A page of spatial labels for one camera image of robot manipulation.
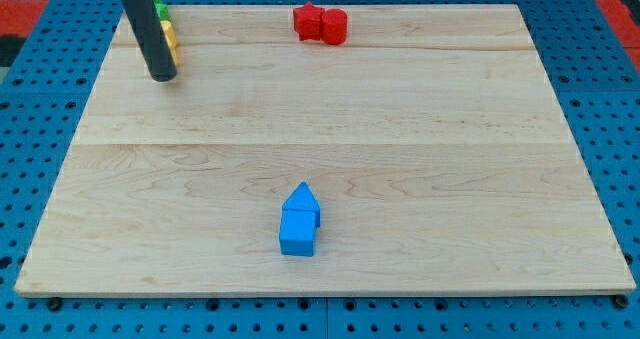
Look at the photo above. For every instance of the red star block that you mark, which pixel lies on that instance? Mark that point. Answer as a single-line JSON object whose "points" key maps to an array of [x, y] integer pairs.
{"points": [[308, 21]]}

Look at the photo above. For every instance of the light wooden board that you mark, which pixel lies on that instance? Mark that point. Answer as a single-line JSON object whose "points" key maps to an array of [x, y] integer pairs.
{"points": [[432, 139]]}

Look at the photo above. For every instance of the yellow block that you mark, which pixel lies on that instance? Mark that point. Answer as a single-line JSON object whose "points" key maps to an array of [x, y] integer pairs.
{"points": [[173, 52], [169, 32]]}

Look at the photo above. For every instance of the yellow block front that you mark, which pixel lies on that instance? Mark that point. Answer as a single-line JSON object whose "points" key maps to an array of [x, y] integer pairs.
{"points": [[173, 52]]}

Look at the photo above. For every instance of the red cylinder block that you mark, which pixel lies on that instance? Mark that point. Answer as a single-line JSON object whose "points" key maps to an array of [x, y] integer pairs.
{"points": [[334, 23]]}

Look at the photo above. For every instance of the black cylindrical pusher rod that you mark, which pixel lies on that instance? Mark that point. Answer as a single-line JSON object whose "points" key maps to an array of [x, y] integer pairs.
{"points": [[148, 32]]}

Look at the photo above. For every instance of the blue triangle block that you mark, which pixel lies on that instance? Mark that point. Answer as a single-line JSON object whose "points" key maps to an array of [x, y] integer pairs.
{"points": [[303, 199]]}

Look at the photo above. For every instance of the yellow block rear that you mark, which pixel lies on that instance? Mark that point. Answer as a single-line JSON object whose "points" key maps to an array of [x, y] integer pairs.
{"points": [[169, 32]]}

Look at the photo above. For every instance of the blue cube block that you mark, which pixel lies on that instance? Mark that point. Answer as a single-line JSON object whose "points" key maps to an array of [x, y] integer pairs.
{"points": [[297, 233]]}

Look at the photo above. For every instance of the green block front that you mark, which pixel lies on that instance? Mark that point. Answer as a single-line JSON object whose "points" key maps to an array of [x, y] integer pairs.
{"points": [[163, 12]]}

